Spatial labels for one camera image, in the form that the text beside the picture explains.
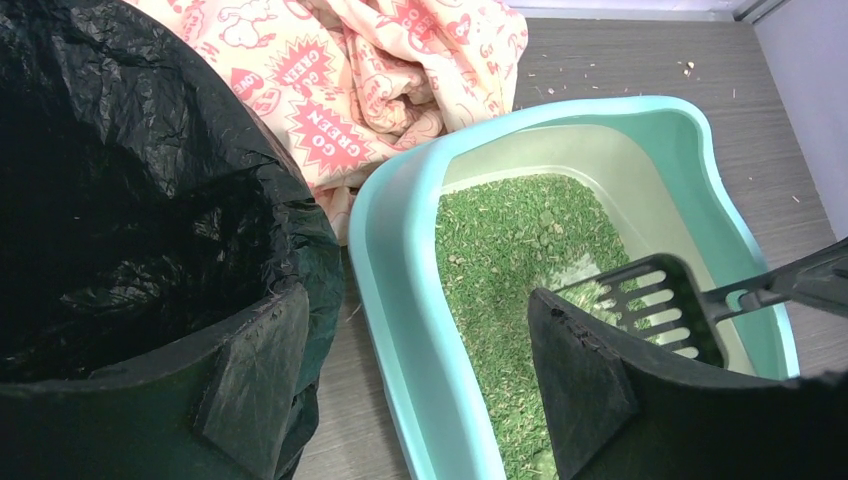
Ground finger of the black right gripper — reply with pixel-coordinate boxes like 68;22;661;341
761;238;847;318

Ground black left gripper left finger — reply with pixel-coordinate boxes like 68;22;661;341
1;284;309;479

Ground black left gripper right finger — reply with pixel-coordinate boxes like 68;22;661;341
527;288;847;479

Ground black litter scoop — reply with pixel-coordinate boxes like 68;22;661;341
555;253;788;368

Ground bin with black bag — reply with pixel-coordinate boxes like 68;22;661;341
1;1;345;479

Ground teal litter box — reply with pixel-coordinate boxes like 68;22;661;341
348;95;768;479

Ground green litter pellets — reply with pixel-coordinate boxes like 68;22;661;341
435;174;629;479

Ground pink patterned cloth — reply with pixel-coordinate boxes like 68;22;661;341
136;0;528;242

